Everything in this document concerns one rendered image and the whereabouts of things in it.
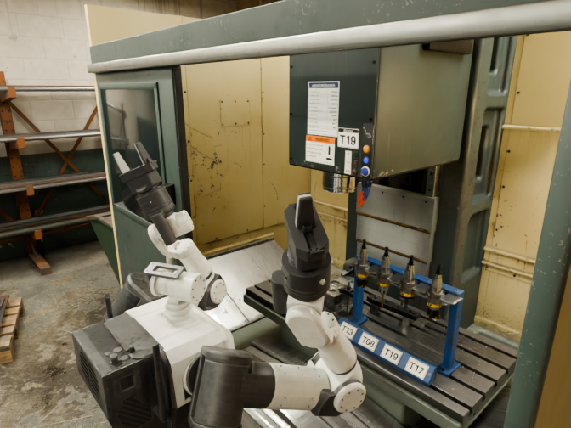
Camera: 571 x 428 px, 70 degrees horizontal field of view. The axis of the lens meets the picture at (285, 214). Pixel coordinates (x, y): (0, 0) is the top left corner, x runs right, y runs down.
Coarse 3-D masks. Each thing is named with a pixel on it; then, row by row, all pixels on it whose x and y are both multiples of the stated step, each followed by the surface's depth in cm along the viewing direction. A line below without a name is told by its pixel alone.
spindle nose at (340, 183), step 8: (328, 176) 178; (336, 176) 176; (344, 176) 175; (328, 184) 179; (336, 184) 177; (344, 184) 176; (352, 184) 178; (336, 192) 178; (344, 192) 178; (352, 192) 180
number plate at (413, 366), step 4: (412, 360) 153; (416, 360) 152; (408, 364) 153; (412, 364) 152; (416, 364) 151; (420, 364) 150; (424, 364) 149; (408, 368) 152; (412, 368) 151; (416, 368) 150; (420, 368) 150; (424, 368) 149; (428, 368) 148; (412, 372) 151; (416, 372) 150; (420, 372) 149; (424, 372) 148; (420, 376) 148; (424, 376) 148
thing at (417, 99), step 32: (320, 64) 153; (352, 64) 142; (384, 64) 136; (416, 64) 148; (448, 64) 162; (352, 96) 145; (384, 96) 139; (416, 96) 152; (448, 96) 167; (352, 128) 147; (384, 128) 143; (416, 128) 157; (448, 128) 173; (352, 160) 150; (384, 160) 148; (416, 160) 162; (448, 160) 180
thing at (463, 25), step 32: (544, 0) 56; (320, 32) 86; (352, 32) 80; (384, 32) 74; (416, 32) 70; (448, 32) 66; (480, 32) 62; (512, 32) 59; (544, 32) 58; (96, 64) 187; (128, 64) 161; (160, 64) 141; (192, 64) 129
